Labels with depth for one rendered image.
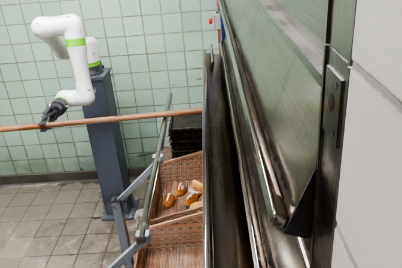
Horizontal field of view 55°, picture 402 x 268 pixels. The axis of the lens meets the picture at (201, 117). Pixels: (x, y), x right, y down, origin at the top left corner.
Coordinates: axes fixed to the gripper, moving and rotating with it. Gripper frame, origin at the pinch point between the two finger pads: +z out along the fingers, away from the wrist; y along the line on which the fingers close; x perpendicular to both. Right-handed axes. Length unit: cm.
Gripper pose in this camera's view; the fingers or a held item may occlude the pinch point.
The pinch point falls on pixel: (44, 125)
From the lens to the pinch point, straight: 220.6
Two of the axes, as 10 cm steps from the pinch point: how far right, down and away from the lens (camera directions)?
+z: 0.0, 4.4, -9.0
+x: -10.0, 0.7, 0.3
